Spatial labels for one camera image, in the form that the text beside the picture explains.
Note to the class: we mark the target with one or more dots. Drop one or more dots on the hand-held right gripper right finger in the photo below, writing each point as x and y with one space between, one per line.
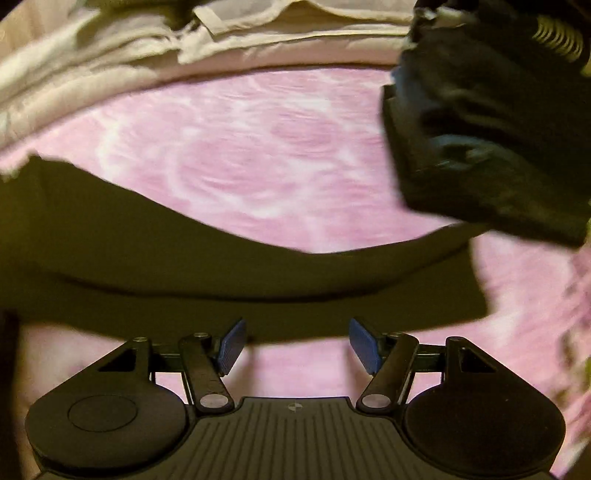
362 344

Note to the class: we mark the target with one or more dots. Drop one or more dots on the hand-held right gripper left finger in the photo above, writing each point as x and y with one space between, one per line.
232 345

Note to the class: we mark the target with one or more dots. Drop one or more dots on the dark olive garment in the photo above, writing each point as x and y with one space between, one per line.
138 258

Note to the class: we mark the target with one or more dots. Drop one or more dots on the stack of dark folded clothes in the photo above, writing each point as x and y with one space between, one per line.
485 138

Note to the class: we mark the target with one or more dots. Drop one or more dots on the pink floral blanket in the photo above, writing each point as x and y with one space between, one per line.
277 152

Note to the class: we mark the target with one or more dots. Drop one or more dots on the beige quilt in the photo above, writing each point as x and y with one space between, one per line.
92 50

